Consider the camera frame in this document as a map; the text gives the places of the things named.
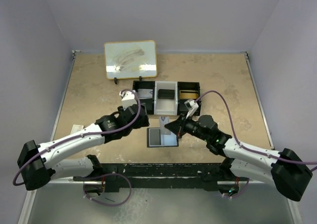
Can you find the black VIP cards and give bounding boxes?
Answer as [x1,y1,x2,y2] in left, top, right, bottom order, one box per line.
[158,89,175,100]

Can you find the gold cards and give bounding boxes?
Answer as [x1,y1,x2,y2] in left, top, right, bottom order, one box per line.
[179,90,199,100]

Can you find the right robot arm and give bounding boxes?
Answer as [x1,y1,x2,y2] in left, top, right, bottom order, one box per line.
[165,115,313,202]

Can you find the silver VIP cards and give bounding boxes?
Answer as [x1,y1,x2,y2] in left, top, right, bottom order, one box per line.
[137,89,154,100]

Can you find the black leather card holder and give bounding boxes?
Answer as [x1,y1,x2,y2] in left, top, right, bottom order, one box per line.
[147,127,179,148]

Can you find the silver VIP card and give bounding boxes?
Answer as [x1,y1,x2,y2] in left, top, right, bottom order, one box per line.
[159,116,171,135]

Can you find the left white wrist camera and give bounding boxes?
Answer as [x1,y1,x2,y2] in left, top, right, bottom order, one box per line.
[119,90,137,110]

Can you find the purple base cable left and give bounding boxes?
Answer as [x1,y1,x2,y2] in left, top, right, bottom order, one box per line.
[83,174,131,207]

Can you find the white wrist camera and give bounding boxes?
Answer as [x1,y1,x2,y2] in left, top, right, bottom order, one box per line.
[119,90,137,110]
[184,99,199,118]

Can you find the white board with yellow rim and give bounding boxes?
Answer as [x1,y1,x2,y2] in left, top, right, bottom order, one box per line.
[104,40,158,80]

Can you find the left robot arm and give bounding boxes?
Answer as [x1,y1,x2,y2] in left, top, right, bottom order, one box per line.
[13,104,150,191]

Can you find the black white card sorting tray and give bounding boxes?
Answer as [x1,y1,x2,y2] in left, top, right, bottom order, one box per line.
[132,81,201,115]

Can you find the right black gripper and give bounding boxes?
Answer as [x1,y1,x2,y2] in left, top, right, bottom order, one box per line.
[164,112,209,142]

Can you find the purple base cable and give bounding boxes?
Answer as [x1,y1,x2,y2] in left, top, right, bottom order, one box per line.
[83,174,131,207]
[221,178,250,199]

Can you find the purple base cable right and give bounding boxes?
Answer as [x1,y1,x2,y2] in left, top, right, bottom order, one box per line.
[221,178,250,199]

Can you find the small white green box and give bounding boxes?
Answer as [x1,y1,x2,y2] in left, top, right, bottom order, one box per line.
[70,124,84,134]

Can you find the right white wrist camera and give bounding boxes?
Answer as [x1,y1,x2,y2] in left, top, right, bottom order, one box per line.
[184,99,199,118]

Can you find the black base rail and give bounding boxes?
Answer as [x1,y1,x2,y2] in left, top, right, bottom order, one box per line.
[73,162,248,192]

